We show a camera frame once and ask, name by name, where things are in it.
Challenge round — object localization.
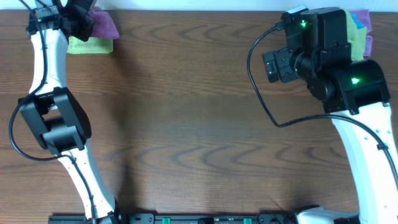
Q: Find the black right camera cable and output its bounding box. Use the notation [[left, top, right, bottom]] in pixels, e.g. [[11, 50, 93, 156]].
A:
[[246, 21, 398, 187]]

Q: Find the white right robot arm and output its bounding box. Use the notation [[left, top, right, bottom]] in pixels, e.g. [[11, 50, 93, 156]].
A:
[[262, 6, 397, 223]]

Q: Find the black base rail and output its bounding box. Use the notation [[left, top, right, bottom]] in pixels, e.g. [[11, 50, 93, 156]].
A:
[[48, 213, 360, 224]]

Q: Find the purple microfiber cloth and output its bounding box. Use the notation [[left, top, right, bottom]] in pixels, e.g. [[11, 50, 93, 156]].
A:
[[350, 9, 373, 57], [88, 6, 119, 40]]

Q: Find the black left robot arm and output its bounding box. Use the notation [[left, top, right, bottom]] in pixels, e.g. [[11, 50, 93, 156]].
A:
[[8, 0, 125, 223]]

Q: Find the green crumpled microfiber cloth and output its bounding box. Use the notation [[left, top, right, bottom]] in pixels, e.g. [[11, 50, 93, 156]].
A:
[[344, 9, 366, 61]]

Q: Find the folded green microfiber cloth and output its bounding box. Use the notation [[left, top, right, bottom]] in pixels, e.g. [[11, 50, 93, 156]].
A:
[[67, 37, 113, 55]]

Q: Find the blue microfiber cloth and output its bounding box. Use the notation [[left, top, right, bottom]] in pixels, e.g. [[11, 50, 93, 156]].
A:
[[350, 12, 364, 29]]

